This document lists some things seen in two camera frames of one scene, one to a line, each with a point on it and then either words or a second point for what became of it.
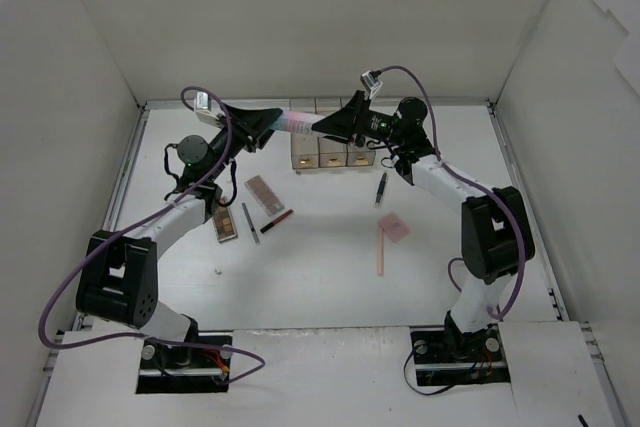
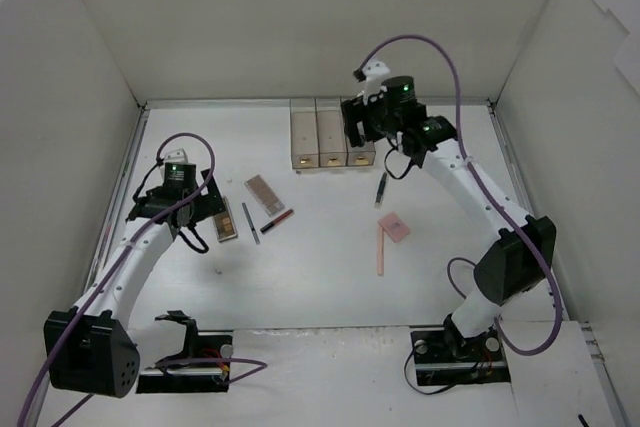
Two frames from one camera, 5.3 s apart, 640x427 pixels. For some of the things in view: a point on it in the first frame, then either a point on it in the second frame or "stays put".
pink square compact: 394,228 stays put
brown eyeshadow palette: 224,221 stays put
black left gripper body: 240,125 -> 211,200
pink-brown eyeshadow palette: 264,195 stays put
